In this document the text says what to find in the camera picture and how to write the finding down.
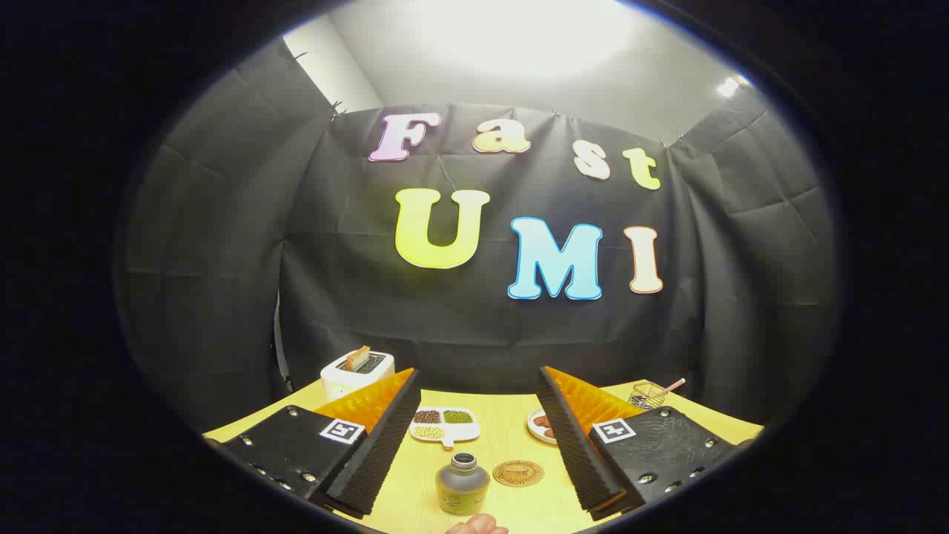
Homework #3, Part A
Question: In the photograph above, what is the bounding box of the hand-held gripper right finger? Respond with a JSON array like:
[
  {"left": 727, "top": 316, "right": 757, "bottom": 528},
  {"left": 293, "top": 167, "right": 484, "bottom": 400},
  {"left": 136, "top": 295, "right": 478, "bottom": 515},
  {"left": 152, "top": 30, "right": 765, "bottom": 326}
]
[{"left": 535, "top": 366, "right": 753, "bottom": 522}]

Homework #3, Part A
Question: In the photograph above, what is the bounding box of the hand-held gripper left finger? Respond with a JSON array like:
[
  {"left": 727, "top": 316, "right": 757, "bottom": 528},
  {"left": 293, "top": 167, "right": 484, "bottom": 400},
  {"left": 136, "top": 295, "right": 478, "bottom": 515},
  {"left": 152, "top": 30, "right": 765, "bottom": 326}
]
[{"left": 204, "top": 367, "right": 422, "bottom": 520}]

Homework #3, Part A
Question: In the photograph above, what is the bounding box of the round cork coaster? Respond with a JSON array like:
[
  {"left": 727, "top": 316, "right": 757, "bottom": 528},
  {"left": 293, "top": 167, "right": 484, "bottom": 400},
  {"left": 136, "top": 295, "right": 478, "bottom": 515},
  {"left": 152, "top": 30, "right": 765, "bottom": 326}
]
[{"left": 492, "top": 460, "right": 545, "bottom": 488}]

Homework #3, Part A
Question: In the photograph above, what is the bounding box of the silver bottle with green label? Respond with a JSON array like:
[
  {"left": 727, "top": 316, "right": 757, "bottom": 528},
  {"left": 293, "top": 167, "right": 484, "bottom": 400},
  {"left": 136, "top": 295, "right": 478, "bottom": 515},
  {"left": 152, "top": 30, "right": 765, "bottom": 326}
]
[{"left": 435, "top": 452, "right": 491, "bottom": 516}]

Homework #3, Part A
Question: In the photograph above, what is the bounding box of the white round plate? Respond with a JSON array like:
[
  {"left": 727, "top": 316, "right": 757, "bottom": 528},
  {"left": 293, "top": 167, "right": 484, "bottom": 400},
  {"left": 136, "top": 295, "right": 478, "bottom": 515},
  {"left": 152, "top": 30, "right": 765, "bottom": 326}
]
[{"left": 527, "top": 407, "right": 558, "bottom": 446}]

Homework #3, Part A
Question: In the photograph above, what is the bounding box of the white divided dish of beans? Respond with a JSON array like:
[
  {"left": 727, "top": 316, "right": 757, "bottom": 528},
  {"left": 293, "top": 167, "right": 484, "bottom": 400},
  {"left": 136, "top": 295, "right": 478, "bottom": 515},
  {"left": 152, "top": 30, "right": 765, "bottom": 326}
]
[{"left": 409, "top": 407, "right": 480, "bottom": 450}]

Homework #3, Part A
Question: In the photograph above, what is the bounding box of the white toaster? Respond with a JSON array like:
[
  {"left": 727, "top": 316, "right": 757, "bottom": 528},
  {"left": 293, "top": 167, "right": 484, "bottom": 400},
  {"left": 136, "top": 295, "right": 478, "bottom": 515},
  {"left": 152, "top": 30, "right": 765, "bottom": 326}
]
[{"left": 320, "top": 351, "right": 395, "bottom": 403}]

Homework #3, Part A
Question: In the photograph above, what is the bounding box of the wooden table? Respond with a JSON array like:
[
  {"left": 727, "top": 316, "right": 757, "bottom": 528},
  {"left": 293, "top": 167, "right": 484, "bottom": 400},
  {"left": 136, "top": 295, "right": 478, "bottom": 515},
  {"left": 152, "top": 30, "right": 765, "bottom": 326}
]
[{"left": 202, "top": 378, "right": 764, "bottom": 534}]

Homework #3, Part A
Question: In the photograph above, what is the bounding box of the black backdrop cloth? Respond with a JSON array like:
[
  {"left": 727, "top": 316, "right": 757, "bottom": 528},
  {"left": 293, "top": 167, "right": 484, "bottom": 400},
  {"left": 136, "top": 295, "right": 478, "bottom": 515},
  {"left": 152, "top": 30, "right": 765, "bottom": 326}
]
[{"left": 115, "top": 37, "right": 842, "bottom": 438}]

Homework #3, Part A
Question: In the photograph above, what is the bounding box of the wire mesh holder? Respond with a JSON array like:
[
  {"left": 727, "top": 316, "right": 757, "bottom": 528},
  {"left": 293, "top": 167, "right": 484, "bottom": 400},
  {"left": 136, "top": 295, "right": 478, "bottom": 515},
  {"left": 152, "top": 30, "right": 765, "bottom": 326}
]
[{"left": 629, "top": 381, "right": 668, "bottom": 411}]

